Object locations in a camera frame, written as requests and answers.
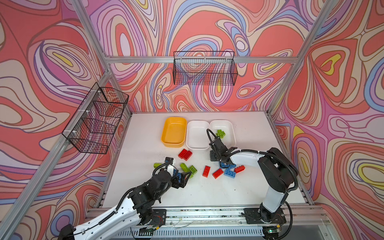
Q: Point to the yellow plastic bin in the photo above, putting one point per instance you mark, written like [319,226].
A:
[174,132]

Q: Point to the back black wire basket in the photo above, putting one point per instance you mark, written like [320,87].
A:
[208,68]

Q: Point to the blue lego mid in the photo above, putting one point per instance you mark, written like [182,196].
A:
[227,166]

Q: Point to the right white plastic bin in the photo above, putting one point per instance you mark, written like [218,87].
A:
[229,140]

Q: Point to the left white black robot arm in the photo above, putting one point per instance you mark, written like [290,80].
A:
[135,208]

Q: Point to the red double lego near bins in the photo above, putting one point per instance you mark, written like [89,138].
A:
[185,154]

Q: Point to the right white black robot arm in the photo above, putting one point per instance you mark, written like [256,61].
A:
[280,174]

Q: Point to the blue lego cluster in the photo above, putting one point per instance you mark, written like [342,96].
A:
[177,175]

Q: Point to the black wire basket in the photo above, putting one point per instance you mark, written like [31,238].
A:
[208,68]
[100,114]

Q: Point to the white plastic bin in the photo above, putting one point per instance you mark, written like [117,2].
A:
[197,138]
[229,140]

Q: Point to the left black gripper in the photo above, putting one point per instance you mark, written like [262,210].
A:
[183,182]

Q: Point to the green lego cluster centre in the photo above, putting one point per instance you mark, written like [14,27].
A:
[186,169]

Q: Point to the left black wire basket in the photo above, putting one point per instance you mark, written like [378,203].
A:
[100,114]

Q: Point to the lone green lego left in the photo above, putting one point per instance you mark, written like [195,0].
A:
[157,165]

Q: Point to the middle white plastic bin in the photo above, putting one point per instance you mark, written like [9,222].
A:
[197,138]

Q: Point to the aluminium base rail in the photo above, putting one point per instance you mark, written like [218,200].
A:
[232,216]

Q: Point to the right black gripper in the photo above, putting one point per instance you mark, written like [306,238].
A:
[212,156]

